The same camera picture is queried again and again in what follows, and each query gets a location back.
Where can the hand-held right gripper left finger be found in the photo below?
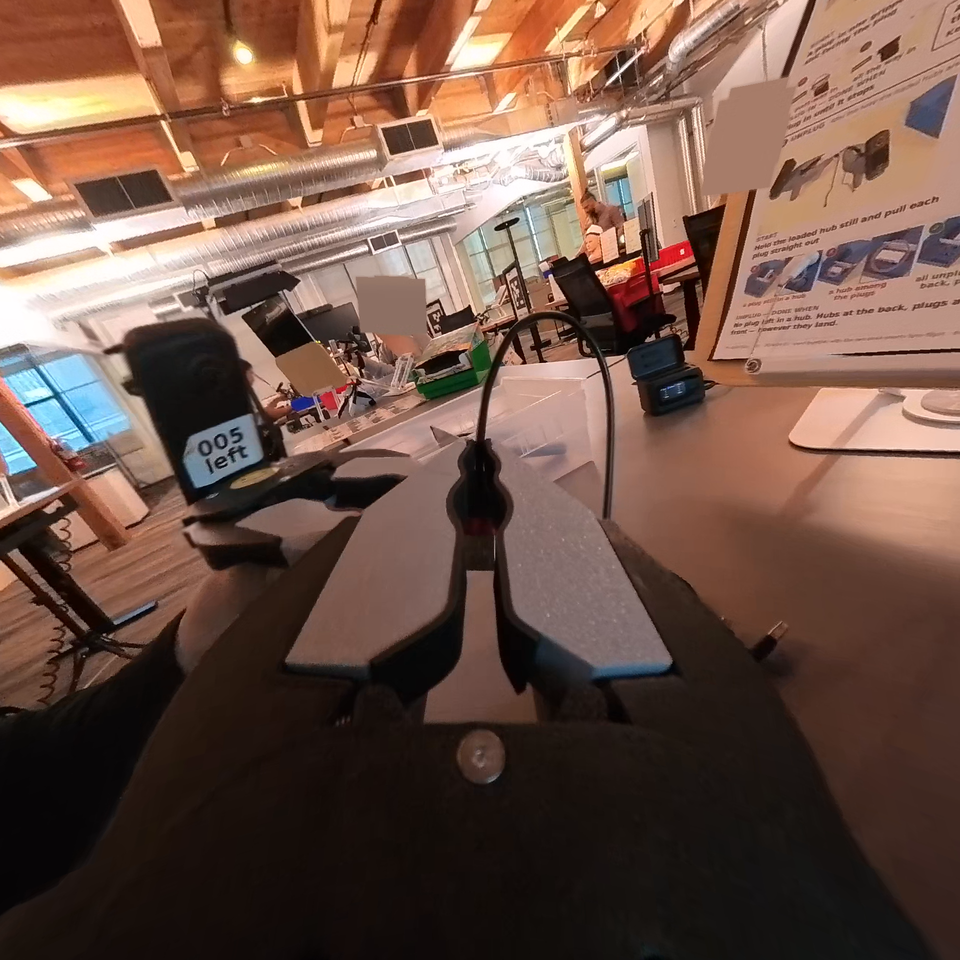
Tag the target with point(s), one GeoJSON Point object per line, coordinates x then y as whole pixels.
{"type": "Point", "coordinates": [375, 592]}

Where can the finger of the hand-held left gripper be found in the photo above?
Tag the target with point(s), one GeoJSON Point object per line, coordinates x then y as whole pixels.
{"type": "Point", "coordinates": [300, 529]}
{"type": "Point", "coordinates": [375, 466]}

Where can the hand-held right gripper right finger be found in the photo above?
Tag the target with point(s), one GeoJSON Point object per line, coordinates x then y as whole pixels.
{"type": "Point", "coordinates": [585, 592]}

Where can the person's left forearm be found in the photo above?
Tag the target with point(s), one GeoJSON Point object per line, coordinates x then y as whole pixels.
{"type": "Point", "coordinates": [82, 750]}

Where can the person's left hand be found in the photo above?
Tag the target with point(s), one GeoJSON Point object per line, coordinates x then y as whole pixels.
{"type": "Point", "coordinates": [206, 619]}

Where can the tilted black monitor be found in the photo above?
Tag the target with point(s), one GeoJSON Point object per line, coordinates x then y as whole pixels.
{"type": "Point", "coordinates": [277, 326]}

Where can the black softbox light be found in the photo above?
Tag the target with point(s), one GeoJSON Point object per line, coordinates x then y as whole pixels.
{"type": "Point", "coordinates": [255, 289]}

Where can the green plastic bin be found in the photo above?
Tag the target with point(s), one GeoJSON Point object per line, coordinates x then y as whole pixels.
{"type": "Point", "coordinates": [450, 386]}

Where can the brown cardboard board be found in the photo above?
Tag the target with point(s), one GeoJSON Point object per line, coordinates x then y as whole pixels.
{"type": "Point", "coordinates": [307, 371]}

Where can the black computer monitor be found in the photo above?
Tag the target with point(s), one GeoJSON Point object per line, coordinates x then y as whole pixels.
{"type": "Point", "coordinates": [330, 322]}

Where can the clear plastic container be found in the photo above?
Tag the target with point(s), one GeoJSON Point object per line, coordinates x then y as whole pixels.
{"type": "Point", "coordinates": [547, 420]}

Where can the wooden side desk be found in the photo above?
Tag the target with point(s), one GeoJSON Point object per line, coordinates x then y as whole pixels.
{"type": "Point", "coordinates": [30, 514]}

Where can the black charging case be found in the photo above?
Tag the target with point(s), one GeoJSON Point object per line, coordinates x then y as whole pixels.
{"type": "Point", "coordinates": [667, 394]}

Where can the fiducial marker stand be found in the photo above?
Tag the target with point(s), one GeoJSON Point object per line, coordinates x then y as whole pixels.
{"type": "Point", "coordinates": [516, 289]}

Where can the black office chair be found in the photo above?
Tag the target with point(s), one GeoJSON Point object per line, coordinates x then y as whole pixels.
{"type": "Point", "coordinates": [592, 300]}

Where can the red storage bin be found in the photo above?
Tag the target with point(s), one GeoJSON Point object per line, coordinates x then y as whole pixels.
{"type": "Point", "coordinates": [637, 304]}

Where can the white stand base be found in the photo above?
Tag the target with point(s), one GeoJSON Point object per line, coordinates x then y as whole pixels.
{"type": "Point", "coordinates": [847, 420]}

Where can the instruction sheet on clipboard stand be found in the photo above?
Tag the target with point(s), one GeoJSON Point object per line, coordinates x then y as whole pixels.
{"type": "Point", "coordinates": [727, 285]}

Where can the printed instruction sheet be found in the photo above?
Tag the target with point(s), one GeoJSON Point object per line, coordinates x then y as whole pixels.
{"type": "Point", "coordinates": [862, 225]}

